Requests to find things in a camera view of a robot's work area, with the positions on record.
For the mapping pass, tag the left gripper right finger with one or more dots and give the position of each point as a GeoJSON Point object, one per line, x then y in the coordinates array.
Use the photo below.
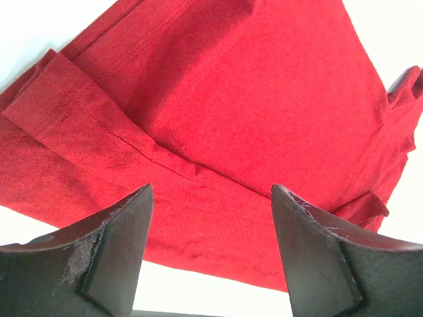
{"type": "Point", "coordinates": [335, 268]}

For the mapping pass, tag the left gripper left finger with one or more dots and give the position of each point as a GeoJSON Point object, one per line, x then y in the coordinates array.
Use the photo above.
{"type": "Point", "coordinates": [89, 268]}

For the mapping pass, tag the red t-shirt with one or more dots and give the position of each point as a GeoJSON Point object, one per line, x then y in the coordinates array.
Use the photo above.
{"type": "Point", "coordinates": [212, 103]}

